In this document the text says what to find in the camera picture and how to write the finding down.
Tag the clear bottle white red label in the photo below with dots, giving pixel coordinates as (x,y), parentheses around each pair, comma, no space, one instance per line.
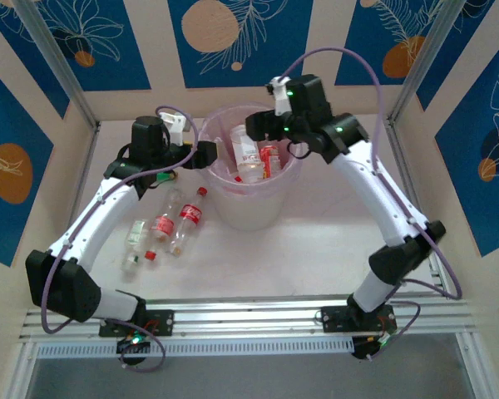
(247,156)

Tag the red-capped cola bottle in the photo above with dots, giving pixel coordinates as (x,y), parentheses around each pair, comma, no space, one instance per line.
(270,160)
(163,224)
(191,214)

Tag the green plastic bottle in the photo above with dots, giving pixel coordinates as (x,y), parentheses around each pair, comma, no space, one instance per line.
(165,176)

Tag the clear bottle green label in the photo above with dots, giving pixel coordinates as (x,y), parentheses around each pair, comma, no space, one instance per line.
(136,232)

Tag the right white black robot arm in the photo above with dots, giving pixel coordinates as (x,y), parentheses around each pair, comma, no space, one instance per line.
(374,191)

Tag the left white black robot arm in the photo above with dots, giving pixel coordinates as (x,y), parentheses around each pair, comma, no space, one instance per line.
(91,216)

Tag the pink bin liner bag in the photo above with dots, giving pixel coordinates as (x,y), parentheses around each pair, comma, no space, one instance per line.
(220,174)

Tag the white plastic bin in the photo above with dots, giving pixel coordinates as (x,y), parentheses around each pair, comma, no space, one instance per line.
(249,208)

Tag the black controller board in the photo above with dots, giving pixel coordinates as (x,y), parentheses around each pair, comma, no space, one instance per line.
(364,347)
(129,343)

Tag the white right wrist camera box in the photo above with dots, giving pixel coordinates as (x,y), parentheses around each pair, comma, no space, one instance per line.
(282,97)

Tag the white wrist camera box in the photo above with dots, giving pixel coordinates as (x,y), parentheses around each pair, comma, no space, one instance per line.
(282,97)
(176,124)

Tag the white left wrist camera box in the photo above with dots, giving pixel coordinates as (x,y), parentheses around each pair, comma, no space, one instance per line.
(176,124)

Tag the aluminium table side rail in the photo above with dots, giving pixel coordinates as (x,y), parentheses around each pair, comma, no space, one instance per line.
(396,141)
(92,143)

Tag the aluminium frame post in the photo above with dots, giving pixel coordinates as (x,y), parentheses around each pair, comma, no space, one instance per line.
(425,62)
(59,62)

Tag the aluminium mounting rail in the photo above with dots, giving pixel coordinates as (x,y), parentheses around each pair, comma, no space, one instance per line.
(249,318)

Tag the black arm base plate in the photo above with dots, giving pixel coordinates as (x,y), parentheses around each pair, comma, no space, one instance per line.
(332,318)
(162,322)

